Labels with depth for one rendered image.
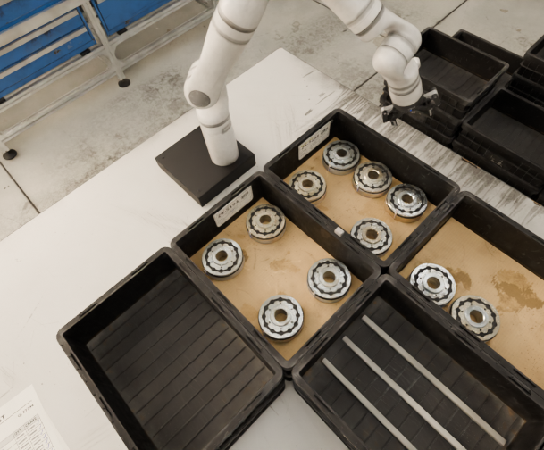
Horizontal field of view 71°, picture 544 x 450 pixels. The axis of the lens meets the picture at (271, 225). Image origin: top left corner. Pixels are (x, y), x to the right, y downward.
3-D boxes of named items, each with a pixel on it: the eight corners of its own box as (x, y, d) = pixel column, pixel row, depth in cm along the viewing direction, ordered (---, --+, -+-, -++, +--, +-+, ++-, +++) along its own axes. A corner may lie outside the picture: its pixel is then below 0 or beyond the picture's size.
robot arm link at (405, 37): (433, 37, 76) (390, -14, 70) (407, 76, 77) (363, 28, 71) (411, 41, 83) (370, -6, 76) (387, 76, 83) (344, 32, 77)
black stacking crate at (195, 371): (81, 345, 91) (54, 335, 81) (179, 264, 100) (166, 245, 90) (181, 492, 76) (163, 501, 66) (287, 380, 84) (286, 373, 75)
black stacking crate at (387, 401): (289, 380, 84) (288, 373, 74) (375, 289, 93) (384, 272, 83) (445, 548, 69) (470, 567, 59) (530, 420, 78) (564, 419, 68)
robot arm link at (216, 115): (187, 54, 98) (202, 106, 113) (178, 80, 94) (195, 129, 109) (221, 55, 97) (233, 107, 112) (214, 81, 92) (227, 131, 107)
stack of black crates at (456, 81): (370, 130, 204) (387, 58, 165) (405, 101, 213) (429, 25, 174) (434, 172, 189) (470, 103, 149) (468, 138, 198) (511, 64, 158)
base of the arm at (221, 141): (205, 152, 125) (192, 113, 110) (230, 139, 127) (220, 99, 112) (219, 170, 121) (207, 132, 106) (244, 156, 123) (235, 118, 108)
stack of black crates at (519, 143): (435, 171, 189) (461, 122, 159) (469, 137, 198) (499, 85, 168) (511, 220, 173) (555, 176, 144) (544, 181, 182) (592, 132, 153)
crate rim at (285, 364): (169, 247, 91) (166, 243, 89) (260, 173, 100) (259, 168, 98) (288, 374, 76) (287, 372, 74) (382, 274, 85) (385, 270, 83)
